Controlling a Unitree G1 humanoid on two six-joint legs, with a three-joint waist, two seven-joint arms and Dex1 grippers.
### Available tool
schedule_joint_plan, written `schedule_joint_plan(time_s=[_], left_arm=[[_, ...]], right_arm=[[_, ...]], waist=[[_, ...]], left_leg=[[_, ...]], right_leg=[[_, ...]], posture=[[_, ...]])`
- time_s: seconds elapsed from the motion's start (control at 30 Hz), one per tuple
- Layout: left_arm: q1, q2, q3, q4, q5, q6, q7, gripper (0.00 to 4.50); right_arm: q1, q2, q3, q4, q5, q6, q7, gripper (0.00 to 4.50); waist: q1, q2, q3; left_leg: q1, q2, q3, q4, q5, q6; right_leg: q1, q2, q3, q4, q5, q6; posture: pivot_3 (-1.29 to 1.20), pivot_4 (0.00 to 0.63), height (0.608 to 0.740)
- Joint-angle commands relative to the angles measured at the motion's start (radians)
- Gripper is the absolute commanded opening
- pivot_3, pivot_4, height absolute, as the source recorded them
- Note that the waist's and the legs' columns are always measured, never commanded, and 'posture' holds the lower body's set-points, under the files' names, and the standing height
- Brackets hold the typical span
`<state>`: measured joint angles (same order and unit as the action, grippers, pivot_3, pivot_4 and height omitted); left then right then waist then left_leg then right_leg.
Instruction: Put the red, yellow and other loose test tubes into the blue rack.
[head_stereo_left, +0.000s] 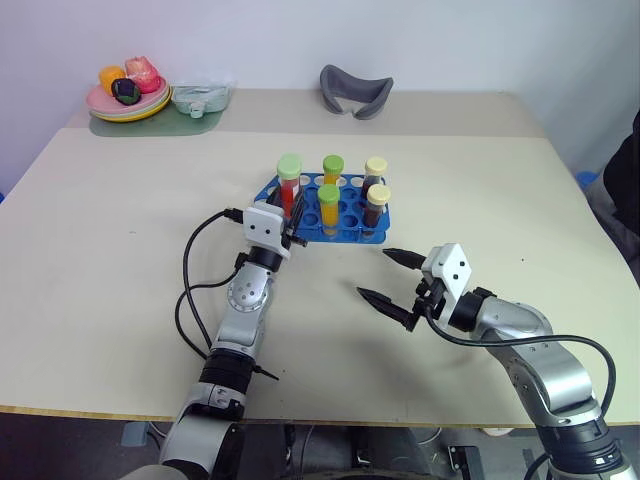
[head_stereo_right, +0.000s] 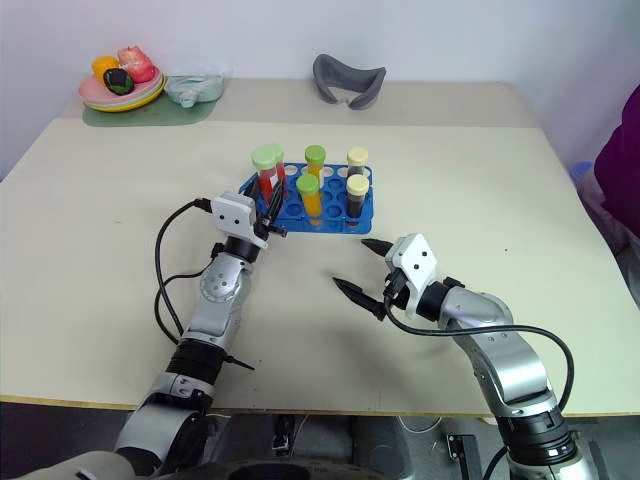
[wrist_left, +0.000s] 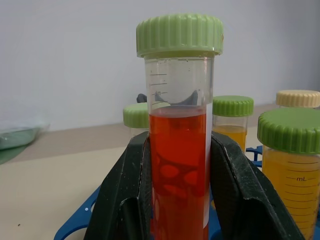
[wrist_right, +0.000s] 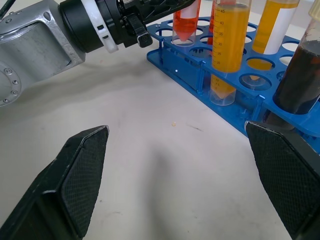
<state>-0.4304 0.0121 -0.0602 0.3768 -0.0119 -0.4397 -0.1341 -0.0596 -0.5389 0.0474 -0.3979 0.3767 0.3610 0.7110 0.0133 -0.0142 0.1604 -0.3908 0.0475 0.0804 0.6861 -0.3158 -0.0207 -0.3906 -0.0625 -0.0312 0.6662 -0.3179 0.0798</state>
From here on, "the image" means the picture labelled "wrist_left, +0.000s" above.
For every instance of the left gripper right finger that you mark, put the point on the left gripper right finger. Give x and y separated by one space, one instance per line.
247 200

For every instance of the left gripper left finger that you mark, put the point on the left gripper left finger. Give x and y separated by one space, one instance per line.
120 195

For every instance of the red liquid tube green cap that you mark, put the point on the red liquid tube green cap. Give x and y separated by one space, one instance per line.
177 150
135 116

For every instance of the yellow liquid tube green cap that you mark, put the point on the yellow liquid tube green cap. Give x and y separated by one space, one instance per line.
290 132
232 107

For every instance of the dark liquid tube cream cap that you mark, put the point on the dark liquid tube cream cap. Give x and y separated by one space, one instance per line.
297 98

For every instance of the blue test tube rack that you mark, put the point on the blue test tube rack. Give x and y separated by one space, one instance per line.
75 222

